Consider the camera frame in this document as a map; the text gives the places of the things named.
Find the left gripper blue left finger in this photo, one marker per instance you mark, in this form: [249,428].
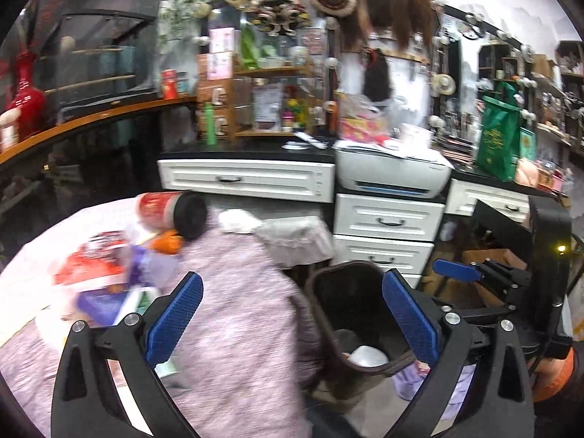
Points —
[168,316]

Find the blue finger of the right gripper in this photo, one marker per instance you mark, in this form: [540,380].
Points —
[457,271]

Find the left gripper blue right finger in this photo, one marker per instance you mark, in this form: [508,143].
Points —
[416,315]

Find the white paper bowl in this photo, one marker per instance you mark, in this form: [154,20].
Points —
[367,357]

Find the purple plastic bag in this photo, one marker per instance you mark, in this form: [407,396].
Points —
[151,268]

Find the red white snack bag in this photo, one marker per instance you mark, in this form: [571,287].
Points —
[100,263]

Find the red cup black lid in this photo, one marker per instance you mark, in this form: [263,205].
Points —
[186,212]

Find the dark trash bin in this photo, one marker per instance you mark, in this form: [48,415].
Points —
[348,296]

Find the white drawer cabinet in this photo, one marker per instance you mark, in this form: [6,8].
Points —
[390,233]

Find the purple woven tablecloth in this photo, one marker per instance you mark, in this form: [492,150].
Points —
[243,360]

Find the small orange peel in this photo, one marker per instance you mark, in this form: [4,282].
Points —
[170,243]

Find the green paper bag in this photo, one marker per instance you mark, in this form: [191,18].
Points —
[499,146]

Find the small white tissue ball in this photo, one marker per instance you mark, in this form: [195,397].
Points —
[238,221]

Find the white printer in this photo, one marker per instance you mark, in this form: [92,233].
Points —
[397,170]

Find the white lace covered bin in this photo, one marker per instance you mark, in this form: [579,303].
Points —
[297,241]

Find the white long drawer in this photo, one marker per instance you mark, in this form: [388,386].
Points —
[298,181]

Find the green bottle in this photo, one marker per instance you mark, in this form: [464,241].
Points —
[211,136]

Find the wooden curved shelf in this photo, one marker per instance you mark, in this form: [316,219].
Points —
[52,135]

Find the wooden shelf rack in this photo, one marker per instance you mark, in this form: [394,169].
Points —
[274,99]

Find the red tin can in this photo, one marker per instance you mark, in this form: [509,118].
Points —
[168,84]

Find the red vase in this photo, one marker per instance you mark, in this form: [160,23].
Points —
[28,99]

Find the glass display case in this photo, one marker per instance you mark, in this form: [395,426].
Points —
[95,57]

